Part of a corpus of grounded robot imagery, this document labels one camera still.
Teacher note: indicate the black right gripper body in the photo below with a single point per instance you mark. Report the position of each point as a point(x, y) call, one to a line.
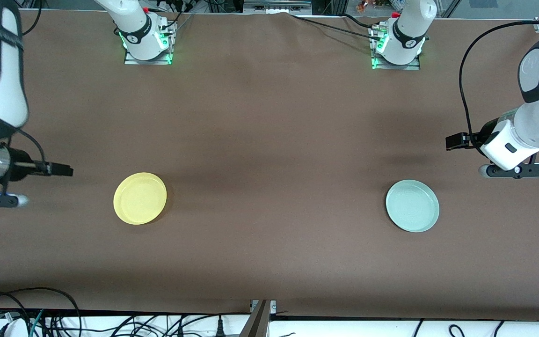
point(18, 169)

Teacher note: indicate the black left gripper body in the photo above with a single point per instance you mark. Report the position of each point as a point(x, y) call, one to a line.
point(481, 135)

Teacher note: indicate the pale green plastic plate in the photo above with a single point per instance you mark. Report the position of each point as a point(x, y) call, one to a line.
point(412, 206)

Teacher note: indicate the yellow plastic plate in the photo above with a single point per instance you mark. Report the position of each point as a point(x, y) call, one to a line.
point(139, 199)

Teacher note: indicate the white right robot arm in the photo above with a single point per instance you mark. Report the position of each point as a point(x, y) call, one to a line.
point(7, 93)

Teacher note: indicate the brown table cover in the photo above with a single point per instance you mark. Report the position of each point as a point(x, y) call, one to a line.
point(269, 140)

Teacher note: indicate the white panel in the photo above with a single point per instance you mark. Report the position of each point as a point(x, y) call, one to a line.
point(344, 329)

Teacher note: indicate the black power plug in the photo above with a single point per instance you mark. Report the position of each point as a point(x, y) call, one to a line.
point(220, 328)

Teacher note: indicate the left arm wrist camera bar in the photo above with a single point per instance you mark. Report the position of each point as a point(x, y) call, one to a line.
point(515, 171)

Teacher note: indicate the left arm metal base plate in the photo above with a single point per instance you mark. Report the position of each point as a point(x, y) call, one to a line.
point(414, 67)

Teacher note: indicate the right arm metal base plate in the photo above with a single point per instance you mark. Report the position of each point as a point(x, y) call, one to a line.
point(131, 60)

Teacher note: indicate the aluminium frame rail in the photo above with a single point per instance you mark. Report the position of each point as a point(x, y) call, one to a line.
point(276, 6)

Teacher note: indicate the aluminium profile post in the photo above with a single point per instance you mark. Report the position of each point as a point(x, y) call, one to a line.
point(258, 323)

